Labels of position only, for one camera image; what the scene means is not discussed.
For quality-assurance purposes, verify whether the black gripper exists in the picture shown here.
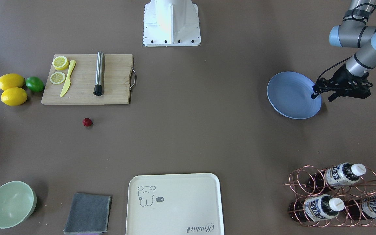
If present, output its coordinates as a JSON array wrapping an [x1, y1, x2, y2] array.
[[311, 65, 373, 102]]

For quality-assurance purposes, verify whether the blue round plate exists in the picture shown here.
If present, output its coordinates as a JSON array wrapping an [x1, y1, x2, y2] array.
[[267, 71, 322, 119]]

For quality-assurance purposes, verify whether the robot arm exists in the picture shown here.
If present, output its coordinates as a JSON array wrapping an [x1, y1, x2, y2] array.
[[311, 0, 376, 102]]

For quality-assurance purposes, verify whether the red strawberry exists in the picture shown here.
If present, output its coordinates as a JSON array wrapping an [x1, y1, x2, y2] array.
[[82, 118, 93, 127]]

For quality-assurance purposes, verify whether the dark drink bottle rear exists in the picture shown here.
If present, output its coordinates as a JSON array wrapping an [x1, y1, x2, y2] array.
[[306, 162, 367, 194], [345, 196, 376, 221]]

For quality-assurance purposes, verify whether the dark drink bottle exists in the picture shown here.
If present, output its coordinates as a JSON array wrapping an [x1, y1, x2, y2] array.
[[345, 196, 376, 221], [306, 162, 367, 194], [288, 194, 345, 223]]

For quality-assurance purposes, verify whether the dark drink bottle front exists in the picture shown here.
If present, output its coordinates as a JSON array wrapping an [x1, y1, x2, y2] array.
[[288, 194, 345, 223]]

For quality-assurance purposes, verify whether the cream rabbit tray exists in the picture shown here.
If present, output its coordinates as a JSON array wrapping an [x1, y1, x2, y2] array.
[[126, 173, 225, 235]]

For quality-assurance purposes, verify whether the wooden cutting board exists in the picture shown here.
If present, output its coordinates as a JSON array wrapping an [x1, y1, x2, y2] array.
[[41, 54, 135, 105]]

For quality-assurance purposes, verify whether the steel muddler black tip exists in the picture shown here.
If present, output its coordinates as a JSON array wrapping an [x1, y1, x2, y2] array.
[[93, 51, 104, 96]]

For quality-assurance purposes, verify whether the yellow plastic knife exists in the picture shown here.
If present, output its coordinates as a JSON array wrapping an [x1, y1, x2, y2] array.
[[60, 60, 76, 97]]

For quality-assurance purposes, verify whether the grey folded cloth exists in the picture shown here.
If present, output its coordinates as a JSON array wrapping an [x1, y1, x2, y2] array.
[[64, 192, 112, 235]]

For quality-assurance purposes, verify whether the lemon half upper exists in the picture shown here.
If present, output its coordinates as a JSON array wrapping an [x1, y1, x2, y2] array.
[[51, 55, 69, 71]]

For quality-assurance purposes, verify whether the lemon half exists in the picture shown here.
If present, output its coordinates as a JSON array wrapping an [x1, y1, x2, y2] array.
[[49, 72, 66, 85], [51, 55, 69, 71]]

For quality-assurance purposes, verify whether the lemon half lower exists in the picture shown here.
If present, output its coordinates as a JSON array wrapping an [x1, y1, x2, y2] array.
[[49, 72, 66, 85]]

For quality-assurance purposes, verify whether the green lime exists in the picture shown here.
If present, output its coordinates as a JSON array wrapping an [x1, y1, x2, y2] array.
[[25, 76, 45, 92]]

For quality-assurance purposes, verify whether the whole lemon lower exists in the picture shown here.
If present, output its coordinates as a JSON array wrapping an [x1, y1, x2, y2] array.
[[1, 87, 27, 106]]

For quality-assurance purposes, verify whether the whole lemon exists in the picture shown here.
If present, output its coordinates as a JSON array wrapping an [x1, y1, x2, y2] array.
[[0, 73, 25, 91], [1, 87, 27, 106]]

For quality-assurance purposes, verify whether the whole lemon upper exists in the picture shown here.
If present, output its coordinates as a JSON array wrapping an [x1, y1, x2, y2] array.
[[0, 73, 25, 91]]

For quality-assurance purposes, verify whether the pale green bowl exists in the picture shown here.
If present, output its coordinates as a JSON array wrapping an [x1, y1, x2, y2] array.
[[0, 181, 37, 229]]

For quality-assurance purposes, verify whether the copper wire bottle rack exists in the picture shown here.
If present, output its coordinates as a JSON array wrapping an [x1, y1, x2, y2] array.
[[286, 165, 376, 227]]

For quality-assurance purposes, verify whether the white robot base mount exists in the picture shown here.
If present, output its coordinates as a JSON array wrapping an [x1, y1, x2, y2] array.
[[142, 0, 201, 47]]

